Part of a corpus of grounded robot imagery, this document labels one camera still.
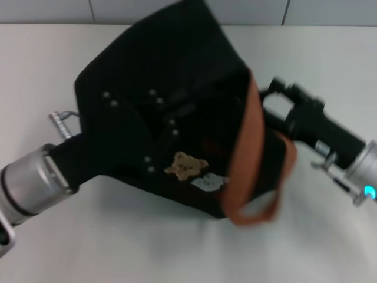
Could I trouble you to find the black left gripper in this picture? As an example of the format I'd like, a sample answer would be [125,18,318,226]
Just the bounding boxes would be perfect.
[48,87,195,192]

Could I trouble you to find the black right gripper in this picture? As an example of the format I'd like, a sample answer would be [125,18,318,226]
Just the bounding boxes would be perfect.
[259,77,369,169]

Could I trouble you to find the black food bag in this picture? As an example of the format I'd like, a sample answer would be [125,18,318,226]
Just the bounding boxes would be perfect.
[73,0,298,228]

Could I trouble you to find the right gripper cable with connector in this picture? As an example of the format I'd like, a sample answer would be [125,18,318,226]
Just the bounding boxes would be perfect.
[311,152,339,172]

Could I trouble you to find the gripper cable with connector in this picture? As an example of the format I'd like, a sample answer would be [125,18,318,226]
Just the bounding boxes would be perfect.
[311,152,339,172]
[48,110,81,140]

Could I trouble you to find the left gripper cable with connector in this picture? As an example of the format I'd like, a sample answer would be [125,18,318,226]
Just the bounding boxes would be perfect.
[48,110,81,140]

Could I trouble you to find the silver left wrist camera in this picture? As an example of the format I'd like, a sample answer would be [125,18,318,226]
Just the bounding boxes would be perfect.
[0,210,18,256]

